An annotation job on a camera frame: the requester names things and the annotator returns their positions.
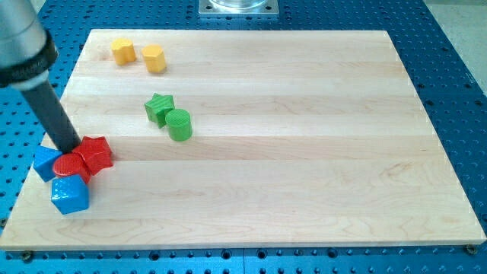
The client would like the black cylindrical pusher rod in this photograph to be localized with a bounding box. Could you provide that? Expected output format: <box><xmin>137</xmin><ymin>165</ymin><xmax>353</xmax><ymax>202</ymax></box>
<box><xmin>21</xmin><ymin>81</ymin><xmax>81</xmax><ymax>153</ymax></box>

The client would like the yellow hexagon block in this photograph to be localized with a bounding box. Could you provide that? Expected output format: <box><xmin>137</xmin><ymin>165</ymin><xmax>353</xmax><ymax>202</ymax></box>
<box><xmin>142</xmin><ymin>44</ymin><xmax>167</xmax><ymax>73</ymax></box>

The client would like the light wooden board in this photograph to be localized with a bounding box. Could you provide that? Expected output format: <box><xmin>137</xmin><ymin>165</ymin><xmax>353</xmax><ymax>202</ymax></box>
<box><xmin>1</xmin><ymin>29</ymin><xmax>486</xmax><ymax>250</ymax></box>

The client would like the right corner screw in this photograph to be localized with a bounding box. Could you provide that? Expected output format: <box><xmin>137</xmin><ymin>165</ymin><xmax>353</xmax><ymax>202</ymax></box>
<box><xmin>464</xmin><ymin>244</ymin><xmax>477</xmax><ymax>255</ymax></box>

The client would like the red cylinder block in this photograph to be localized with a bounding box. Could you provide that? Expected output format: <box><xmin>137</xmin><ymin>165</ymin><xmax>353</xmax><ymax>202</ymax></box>
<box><xmin>53</xmin><ymin>153</ymin><xmax>91</xmax><ymax>184</ymax></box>

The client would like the green star block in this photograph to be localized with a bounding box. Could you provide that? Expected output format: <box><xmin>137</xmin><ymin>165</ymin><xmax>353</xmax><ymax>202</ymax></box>
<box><xmin>144</xmin><ymin>93</ymin><xmax>175</xmax><ymax>128</ymax></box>

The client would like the blue triangle block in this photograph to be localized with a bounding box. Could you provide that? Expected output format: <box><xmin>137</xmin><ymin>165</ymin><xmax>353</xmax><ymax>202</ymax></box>
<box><xmin>33</xmin><ymin>146</ymin><xmax>62</xmax><ymax>182</ymax></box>

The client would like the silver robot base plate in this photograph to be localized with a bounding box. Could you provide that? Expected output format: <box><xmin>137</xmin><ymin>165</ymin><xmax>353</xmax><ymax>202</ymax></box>
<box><xmin>198</xmin><ymin>0</ymin><xmax>279</xmax><ymax>17</ymax></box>

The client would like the corner screw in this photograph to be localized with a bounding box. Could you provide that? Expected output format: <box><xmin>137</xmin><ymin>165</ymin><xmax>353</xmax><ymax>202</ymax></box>
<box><xmin>464</xmin><ymin>244</ymin><xmax>477</xmax><ymax>255</ymax></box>
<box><xmin>20</xmin><ymin>250</ymin><xmax>33</xmax><ymax>263</ymax></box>

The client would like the left corner screw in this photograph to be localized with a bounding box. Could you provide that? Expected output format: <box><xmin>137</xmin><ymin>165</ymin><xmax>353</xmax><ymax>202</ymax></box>
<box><xmin>20</xmin><ymin>250</ymin><xmax>33</xmax><ymax>263</ymax></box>

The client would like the yellow heart block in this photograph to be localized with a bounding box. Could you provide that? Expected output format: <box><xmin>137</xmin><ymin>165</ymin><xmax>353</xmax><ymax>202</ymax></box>
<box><xmin>110</xmin><ymin>38</ymin><xmax>136</xmax><ymax>65</ymax></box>

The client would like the red star block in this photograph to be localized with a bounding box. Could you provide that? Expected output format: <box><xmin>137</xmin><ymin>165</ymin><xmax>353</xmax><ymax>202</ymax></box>
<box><xmin>73</xmin><ymin>136</ymin><xmax>113</xmax><ymax>175</ymax></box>

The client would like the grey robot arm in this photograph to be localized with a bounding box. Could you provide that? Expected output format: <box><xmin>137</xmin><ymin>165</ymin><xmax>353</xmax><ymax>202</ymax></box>
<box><xmin>1</xmin><ymin>0</ymin><xmax>58</xmax><ymax>90</ymax></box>

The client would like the green cylinder block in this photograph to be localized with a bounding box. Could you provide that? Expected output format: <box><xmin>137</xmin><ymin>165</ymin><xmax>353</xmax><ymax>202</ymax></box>
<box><xmin>165</xmin><ymin>109</ymin><xmax>193</xmax><ymax>142</ymax></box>

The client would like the blue cube block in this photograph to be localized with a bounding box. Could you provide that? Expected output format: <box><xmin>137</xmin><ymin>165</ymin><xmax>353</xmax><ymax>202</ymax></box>
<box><xmin>51</xmin><ymin>174</ymin><xmax>89</xmax><ymax>215</ymax></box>

